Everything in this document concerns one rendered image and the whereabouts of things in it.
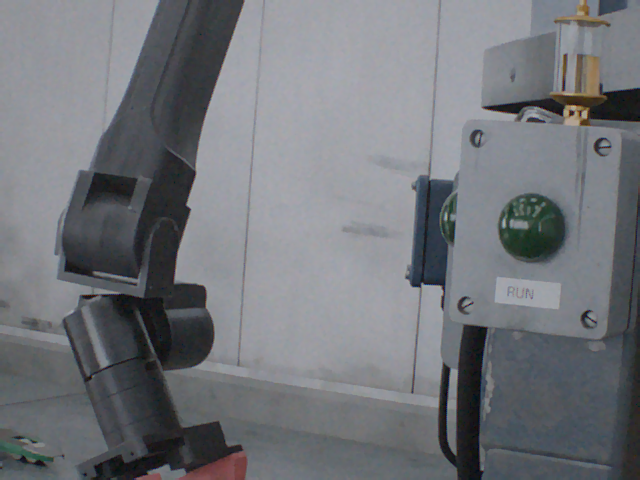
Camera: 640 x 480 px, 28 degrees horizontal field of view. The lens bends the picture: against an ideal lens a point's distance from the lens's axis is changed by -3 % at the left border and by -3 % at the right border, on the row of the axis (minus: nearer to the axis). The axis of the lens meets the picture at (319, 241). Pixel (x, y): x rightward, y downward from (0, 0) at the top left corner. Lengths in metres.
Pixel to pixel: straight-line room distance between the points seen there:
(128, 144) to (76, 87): 6.65
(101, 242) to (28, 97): 6.92
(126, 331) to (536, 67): 0.35
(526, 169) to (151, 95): 0.43
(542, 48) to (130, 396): 0.38
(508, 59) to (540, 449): 0.48
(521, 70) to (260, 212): 5.83
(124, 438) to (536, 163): 0.44
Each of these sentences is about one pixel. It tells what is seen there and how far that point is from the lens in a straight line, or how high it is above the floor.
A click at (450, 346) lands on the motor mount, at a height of 1.17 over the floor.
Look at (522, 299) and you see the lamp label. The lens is 0.57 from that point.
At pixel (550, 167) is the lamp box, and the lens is 0.57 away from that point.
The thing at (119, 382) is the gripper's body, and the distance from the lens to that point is 0.92.
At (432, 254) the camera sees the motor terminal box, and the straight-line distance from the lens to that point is 1.08.
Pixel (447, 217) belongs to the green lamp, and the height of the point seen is 1.29.
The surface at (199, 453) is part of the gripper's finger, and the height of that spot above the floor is 1.10.
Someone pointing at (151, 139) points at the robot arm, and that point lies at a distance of 0.93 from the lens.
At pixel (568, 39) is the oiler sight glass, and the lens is 0.65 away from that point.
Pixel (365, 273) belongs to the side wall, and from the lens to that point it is 6.51.
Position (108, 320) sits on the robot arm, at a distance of 0.93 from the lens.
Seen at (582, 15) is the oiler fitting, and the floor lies 1.39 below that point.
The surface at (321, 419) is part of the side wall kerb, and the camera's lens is 6.65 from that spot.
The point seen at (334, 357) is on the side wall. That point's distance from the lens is 6.62.
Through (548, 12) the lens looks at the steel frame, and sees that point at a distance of 5.71.
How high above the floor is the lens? 1.30
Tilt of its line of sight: 3 degrees down
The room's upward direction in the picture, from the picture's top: 4 degrees clockwise
